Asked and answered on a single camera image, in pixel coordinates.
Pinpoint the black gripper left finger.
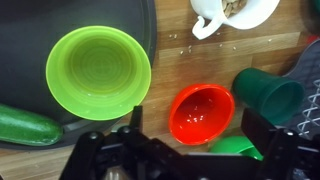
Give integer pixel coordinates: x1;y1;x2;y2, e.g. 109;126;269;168
113;105;174;158

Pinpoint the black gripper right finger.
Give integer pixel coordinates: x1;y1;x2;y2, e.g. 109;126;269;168
241;107;296;180

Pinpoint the orange plastic bowl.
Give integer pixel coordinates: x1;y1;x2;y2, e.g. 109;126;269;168
168;83;236;146

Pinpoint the pile of peanuts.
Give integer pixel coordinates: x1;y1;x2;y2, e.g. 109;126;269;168
221;0;249;19

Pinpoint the dark green plastic cup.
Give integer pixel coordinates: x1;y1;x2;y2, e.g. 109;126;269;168
231;67;305;126

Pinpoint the lime green plastic bowl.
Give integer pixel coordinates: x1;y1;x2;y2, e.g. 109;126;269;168
45;25;152;121

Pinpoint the grey dish rack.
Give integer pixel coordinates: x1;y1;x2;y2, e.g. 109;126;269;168
282;38;320;138

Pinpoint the green zucchini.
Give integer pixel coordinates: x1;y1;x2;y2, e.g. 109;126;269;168
0;102;65;147

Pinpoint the dark grey round tray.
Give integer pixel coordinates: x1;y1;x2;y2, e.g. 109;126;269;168
0;0;158;151

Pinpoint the white handled cup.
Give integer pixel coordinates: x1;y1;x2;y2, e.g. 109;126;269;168
190;0;281;41

